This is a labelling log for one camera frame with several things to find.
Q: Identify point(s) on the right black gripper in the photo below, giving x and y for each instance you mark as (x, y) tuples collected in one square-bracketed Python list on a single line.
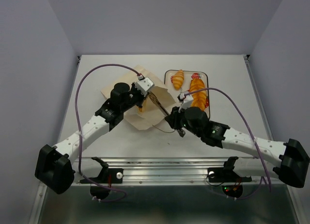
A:
[(173, 118)]

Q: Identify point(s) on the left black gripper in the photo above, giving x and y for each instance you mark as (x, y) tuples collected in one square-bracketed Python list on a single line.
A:
[(142, 97)]

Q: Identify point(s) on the fake twisted bread loaf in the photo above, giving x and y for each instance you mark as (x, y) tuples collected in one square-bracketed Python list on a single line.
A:
[(199, 98)]

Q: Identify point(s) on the metal tongs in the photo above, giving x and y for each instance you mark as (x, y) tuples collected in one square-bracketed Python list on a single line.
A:
[(156, 102)]

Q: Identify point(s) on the beige paper bag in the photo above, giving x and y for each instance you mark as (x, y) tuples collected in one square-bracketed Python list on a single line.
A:
[(150, 115)]

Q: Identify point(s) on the fake croissant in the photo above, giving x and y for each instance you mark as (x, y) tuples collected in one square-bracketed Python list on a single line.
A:
[(177, 79)]

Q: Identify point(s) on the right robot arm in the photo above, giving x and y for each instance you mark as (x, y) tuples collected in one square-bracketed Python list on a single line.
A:
[(286, 161)]

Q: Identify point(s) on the strawberry print tray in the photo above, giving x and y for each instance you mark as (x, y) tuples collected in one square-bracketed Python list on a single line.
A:
[(188, 76)]

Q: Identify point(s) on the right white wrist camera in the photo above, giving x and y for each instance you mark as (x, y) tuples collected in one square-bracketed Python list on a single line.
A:
[(185, 100)]

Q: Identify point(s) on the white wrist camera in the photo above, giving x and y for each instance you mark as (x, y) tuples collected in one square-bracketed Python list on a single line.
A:
[(144, 86), (185, 100)]

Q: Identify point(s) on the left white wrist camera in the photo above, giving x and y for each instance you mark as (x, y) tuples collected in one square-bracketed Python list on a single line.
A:
[(144, 86)]

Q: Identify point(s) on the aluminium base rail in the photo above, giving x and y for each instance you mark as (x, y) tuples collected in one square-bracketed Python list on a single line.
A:
[(171, 171)]

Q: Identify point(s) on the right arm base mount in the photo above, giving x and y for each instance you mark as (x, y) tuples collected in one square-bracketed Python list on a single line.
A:
[(230, 183)]

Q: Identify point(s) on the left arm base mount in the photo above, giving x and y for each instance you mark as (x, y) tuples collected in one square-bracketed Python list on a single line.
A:
[(107, 176)]

